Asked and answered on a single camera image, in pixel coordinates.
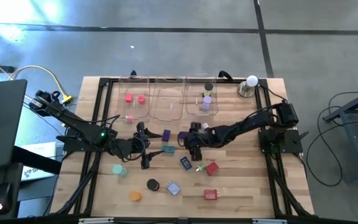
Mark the small white black charger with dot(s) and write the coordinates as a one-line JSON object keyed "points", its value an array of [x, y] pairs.
{"points": [[205, 125]]}

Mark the lavender multiport charger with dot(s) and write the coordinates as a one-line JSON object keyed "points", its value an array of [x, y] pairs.
{"points": [[173, 188]]}

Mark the black yellow hourglass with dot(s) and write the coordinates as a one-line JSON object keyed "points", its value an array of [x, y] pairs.
{"points": [[209, 86]]}

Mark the pink white cylinder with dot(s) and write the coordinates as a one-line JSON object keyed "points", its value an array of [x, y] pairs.
{"points": [[129, 118]]}

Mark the yellow plug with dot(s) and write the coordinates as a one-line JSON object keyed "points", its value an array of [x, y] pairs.
{"points": [[67, 99]]}

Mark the lavender hourglass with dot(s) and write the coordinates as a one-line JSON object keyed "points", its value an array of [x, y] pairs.
{"points": [[207, 100]]}

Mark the blue digital timer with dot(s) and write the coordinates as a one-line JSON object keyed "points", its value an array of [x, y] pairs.
{"points": [[186, 163]]}

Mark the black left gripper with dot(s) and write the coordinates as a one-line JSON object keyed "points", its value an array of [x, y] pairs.
{"points": [[134, 149]]}

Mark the clear plastic bin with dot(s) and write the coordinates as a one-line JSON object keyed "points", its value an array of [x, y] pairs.
{"points": [[194, 90], [126, 84], [166, 93]]}

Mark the mint green hourglass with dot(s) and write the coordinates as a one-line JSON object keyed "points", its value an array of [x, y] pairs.
{"points": [[117, 170]]}

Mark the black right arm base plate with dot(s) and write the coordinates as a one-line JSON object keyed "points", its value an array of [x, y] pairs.
{"points": [[291, 141]]}

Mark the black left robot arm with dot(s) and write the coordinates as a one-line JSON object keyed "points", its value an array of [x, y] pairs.
{"points": [[79, 126]]}

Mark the blue grey metal table frame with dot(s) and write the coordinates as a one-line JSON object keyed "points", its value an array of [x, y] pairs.
{"points": [[356, 149]]}

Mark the red cube charger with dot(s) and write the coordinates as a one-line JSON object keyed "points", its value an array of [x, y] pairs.
{"points": [[212, 168]]}

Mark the green white plug charger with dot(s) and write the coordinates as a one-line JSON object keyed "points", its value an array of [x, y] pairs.
{"points": [[201, 167]]}

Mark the white printed box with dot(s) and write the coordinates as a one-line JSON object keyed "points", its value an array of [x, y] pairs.
{"points": [[39, 152]]}

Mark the black computer mouse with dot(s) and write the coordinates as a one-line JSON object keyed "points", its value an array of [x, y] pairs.
{"points": [[2, 196]]}

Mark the red rounded charger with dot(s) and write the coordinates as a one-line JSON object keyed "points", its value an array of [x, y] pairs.
{"points": [[141, 99]]}

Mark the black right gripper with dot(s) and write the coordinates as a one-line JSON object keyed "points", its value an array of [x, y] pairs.
{"points": [[204, 138]]}

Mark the silver table edge bracket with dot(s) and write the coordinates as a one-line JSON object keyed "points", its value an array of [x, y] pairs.
{"points": [[96, 221], [270, 221]]}

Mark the red pronged charger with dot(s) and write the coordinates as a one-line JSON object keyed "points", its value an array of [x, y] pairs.
{"points": [[210, 194]]}

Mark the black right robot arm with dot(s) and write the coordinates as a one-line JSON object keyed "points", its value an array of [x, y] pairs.
{"points": [[244, 127]]}

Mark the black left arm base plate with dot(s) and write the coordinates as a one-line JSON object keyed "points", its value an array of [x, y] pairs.
{"points": [[73, 145]]}

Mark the orange hourglass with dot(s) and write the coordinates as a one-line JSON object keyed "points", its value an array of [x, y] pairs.
{"points": [[135, 196]]}

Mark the black aluminium table frame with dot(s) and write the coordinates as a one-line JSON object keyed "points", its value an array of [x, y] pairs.
{"points": [[103, 82]]}

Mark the teal digital timer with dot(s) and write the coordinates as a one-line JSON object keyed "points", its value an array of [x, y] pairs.
{"points": [[168, 149]]}

